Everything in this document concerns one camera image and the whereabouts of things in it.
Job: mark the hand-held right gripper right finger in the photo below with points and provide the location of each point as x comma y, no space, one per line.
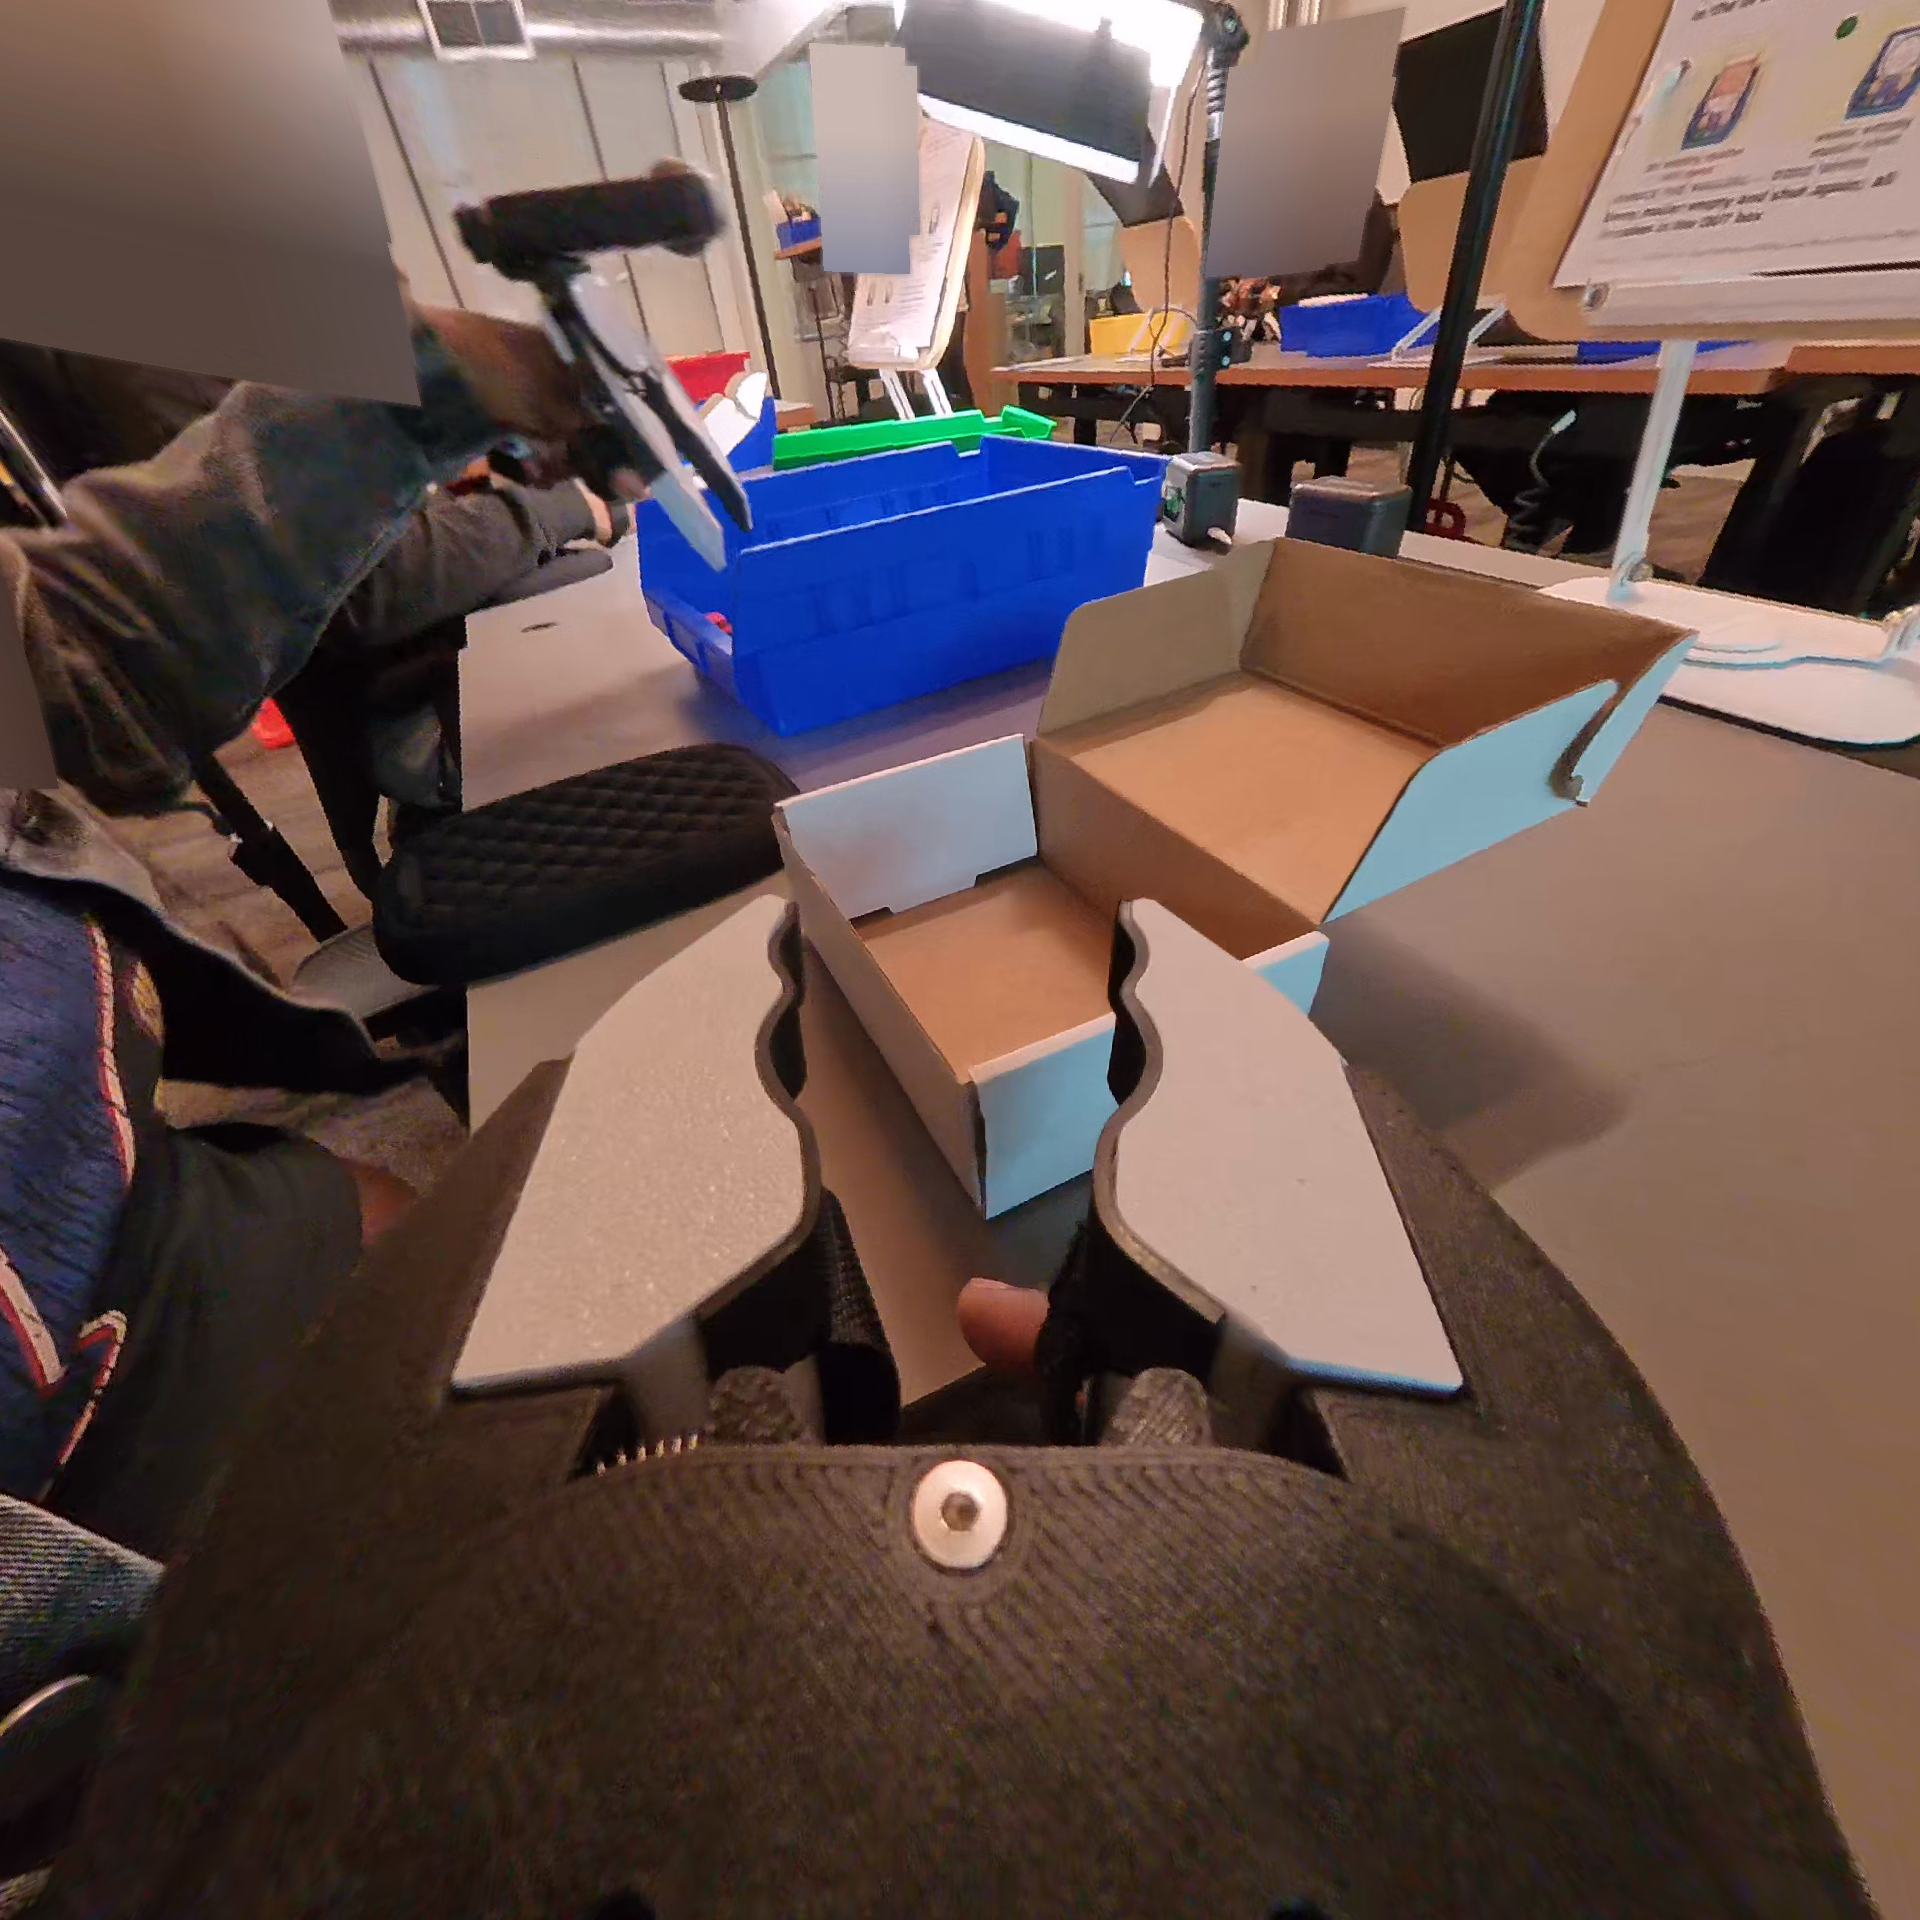
1260,1171

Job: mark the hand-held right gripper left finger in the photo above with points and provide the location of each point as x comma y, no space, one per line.
646,1142

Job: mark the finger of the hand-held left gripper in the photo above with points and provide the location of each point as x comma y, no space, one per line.
661,435
702,442

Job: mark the large blue plastic bin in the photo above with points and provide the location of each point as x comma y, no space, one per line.
901,586

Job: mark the white cardboard box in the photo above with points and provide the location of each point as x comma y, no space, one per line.
1202,781

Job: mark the person's left forearm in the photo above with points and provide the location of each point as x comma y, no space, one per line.
224,570

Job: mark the small grey device box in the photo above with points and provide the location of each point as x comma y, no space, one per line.
1202,500

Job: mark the person's left hand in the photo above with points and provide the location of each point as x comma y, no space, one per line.
504,376

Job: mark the person's right hand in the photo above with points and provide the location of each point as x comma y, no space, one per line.
1002,1325

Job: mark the red plastic bin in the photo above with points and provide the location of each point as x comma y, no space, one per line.
709,374

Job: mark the black floor lamp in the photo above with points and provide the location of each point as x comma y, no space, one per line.
744,224

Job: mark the green plastic bin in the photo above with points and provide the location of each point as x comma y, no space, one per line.
886,435

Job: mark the ceiling vent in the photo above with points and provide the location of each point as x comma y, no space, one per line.
474,24

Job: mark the white easel sign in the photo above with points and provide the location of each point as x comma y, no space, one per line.
909,300

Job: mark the black chair armrest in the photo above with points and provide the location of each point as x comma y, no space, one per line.
586,855

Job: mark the yellow plastic bin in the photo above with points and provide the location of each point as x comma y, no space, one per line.
1132,333

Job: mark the studio light panel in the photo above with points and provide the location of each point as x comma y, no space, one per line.
1037,77

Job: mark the grey light stand pole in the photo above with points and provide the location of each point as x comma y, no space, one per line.
1207,300

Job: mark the dark grey block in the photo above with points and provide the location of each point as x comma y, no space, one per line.
1347,514

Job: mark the small blue plastic bin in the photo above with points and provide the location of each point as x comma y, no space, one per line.
1349,324

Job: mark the person's leg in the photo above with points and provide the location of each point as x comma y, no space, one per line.
60,1621

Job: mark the black slanted pole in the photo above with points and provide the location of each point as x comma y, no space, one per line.
1464,271

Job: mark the black monitor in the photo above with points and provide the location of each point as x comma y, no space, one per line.
1464,90

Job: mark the wooden background table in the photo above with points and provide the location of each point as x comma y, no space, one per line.
1845,359

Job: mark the printed instruction sheet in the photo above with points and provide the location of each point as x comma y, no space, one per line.
1757,136

